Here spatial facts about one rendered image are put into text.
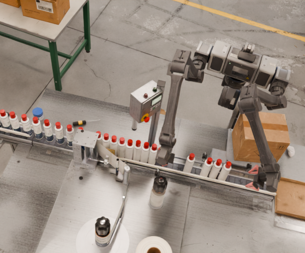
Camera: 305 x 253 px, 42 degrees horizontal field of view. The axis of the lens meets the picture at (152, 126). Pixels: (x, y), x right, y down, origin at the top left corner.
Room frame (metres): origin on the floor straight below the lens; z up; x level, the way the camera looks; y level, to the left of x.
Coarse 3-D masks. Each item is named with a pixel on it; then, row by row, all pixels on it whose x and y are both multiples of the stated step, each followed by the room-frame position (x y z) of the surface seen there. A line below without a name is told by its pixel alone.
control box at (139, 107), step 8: (152, 80) 1.57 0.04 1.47; (144, 88) 1.50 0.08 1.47; (152, 88) 1.51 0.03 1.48; (160, 88) 1.52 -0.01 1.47; (136, 96) 1.43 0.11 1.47; (152, 96) 1.45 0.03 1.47; (136, 104) 1.41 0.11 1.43; (144, 104) 1.40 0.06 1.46; (136, 112) 1.40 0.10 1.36; (144, 112) 1.40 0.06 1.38; (152, 112) 1.46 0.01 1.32; (136, 120) 1.40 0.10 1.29
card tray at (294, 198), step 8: (280, 184) 1.41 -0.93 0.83; (288, 184) 1.43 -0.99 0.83; (296, 184) 1.44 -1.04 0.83; (304, 184) 1.44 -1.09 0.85; (280, 192) 1.35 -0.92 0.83; (288, 192) 1.36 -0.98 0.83; (296, 192) 1.37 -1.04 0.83; (304, 192) 1.38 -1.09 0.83; (280, 200) 1.29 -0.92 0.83; (288, 200) 1.30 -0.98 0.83; (296, 200) 1.31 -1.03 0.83; (304, 200) 1.32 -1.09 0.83; (280, 208) 1.23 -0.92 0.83; (288, 208) 1.24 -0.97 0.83; (296, 208) 1.25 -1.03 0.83; (304, 208) 1.26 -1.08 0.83; (296, 216) 1.19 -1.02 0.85; (304, 216) 1.19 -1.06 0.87
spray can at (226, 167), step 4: (224, 164) 1.37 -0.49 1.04; (228, 164) 1.34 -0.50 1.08; (224, 168) 1.33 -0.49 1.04; (228, 168) 1.33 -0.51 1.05; (220, 172) 1.35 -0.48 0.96; (224, 172) 1.33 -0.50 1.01; (228, 172) 1.33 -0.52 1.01; (220, 176) 1.33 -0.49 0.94; (224, 176) 1.32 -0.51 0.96; (224, 180) 1.33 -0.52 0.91
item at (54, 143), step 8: (48, 144) 1.39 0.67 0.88; (56, 144) 1.41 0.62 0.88; (64, 144) 1.42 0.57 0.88; (152, 168) 1.34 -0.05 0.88; (176, 168) 1.37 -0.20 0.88; (192, 168) 1.40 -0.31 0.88; (208, 176) 1.35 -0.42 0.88; (232, 176) 1.39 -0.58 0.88; (224, 184) 1.31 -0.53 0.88; (240, 184) 1.33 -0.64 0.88; (256, 184) 1.36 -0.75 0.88; (264, 184) 1.37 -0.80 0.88; (256, 192) 1.30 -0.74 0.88
